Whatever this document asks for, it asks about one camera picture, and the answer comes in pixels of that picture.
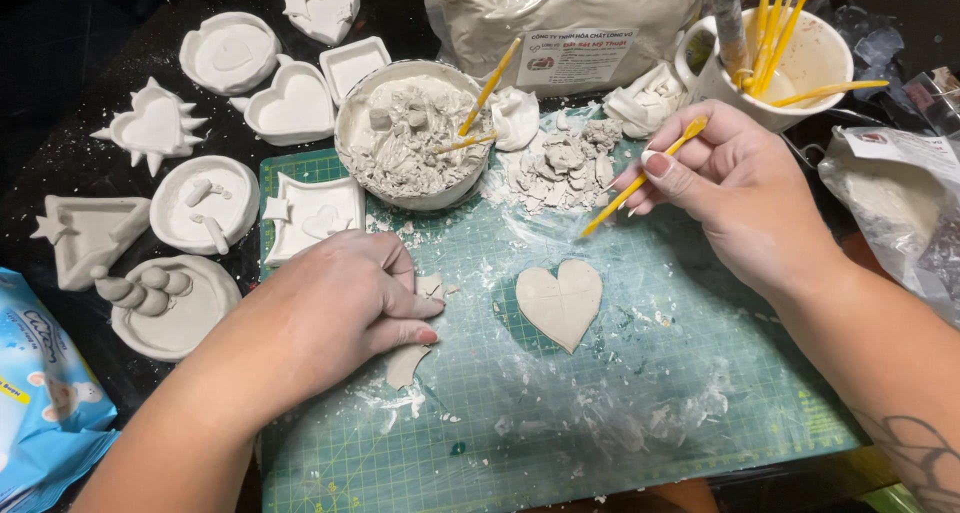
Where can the person's right hand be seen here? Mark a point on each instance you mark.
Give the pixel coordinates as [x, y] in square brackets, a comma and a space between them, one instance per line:
[757, 198]

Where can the person's left hand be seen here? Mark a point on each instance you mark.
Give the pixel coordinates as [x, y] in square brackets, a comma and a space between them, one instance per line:
[330, 310]

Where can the clay trimming strip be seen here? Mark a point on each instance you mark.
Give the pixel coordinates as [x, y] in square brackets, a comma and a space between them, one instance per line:
[405, 367]

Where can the yellow sculpting tool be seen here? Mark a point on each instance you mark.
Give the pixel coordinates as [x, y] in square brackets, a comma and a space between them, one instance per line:
[487, 89]
[832, 91]
[465, 143]
[611, 211]

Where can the square clay dish with heart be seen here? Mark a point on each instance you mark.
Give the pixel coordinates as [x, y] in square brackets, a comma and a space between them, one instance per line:
[315, 213]

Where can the clear plastic bag of clay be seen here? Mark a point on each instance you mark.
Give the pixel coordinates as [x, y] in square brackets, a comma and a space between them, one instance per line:
[892, 205]

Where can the white mug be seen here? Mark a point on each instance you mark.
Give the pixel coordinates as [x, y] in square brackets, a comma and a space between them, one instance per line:
[814, 63]

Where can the crumpled white wipe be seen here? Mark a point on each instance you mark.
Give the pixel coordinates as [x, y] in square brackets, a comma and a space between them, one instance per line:
[516, 117]
[645, 100]

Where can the round clay dish with balls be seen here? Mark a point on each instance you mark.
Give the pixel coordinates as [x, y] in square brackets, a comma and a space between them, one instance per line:
[176, 310]

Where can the bunch of yellow modelling sticks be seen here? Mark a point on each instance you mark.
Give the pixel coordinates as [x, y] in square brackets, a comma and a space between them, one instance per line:
[772, 40]

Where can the round clay dish with rolls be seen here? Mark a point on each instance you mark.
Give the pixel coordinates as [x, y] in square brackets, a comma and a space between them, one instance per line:
[202, 205]

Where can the dark clay-smeared brush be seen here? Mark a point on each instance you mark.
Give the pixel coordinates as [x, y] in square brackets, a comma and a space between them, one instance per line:
[729, 25]

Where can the green cutting mat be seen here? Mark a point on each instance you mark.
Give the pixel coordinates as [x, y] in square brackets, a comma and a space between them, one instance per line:
[675, 363]

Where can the white bowl of wet clay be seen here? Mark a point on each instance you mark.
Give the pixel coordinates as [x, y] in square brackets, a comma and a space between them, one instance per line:
[405, 138]

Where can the crumpled clear plastic wrap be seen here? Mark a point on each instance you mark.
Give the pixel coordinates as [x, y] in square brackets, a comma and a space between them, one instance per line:
[874, 44]

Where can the pile of dry clay crumbs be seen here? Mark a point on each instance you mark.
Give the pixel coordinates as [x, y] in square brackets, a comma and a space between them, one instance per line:
[562, 164]

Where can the plain heart clay dish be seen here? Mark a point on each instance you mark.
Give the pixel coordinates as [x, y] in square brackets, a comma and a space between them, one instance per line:
[292, 106]

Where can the flat heart clay slab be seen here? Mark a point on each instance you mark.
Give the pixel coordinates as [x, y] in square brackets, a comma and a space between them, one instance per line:
[559, 303]

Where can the small square clay dish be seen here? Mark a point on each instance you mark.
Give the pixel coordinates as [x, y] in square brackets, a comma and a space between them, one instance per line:
[354, 67]

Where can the triangle clay dish with star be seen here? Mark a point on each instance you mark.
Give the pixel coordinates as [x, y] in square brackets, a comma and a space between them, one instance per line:
[86, 239]

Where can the spiky heart clay dish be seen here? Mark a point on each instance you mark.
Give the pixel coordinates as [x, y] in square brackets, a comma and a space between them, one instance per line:
[154, 127]

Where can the labelled plastic bag of clay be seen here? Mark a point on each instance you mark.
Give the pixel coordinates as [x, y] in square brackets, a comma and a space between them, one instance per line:
[570, 18]

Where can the round clay dish with heart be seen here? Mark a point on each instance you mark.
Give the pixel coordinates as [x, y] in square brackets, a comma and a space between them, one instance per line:
[229, 54]

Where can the blue wet wipes packet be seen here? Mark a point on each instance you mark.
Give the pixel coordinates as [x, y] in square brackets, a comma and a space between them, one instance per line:
[45, 393]

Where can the heart clay dish with star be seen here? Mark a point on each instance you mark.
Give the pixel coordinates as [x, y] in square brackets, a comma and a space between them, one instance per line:
[326, 10]

